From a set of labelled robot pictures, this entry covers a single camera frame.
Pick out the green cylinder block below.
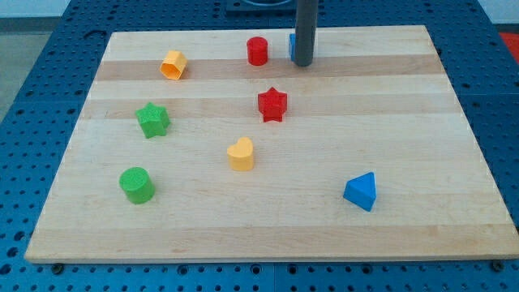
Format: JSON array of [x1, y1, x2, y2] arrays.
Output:
[[118, 167, 155, 204]]

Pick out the red star block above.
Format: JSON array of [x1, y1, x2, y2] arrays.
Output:
[[258, 87, 288, 122]]

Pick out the yellow hexagon block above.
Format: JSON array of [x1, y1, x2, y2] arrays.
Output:
[[160, 50, 187, 80]]

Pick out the wooden board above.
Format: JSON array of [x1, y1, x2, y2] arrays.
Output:
[[25, 25, 518, 264]]

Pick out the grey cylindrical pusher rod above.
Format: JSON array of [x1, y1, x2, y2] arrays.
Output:
[[294, 0, 319, 67]]

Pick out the blue triangle block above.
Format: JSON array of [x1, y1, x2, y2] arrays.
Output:
[[343, 172, 377, 212]]

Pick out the red cylinder block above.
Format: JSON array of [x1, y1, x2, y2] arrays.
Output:
[[247, 36, 268, 66]]

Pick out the green star block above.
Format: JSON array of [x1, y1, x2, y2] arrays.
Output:
[[135, 102, 170, 139]]

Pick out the yellow heart block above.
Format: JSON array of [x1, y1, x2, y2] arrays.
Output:
[[227, 137, 255, 171]]

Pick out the blue cube block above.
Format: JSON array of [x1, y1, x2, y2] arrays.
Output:
[[289, 33, 296, 62]]

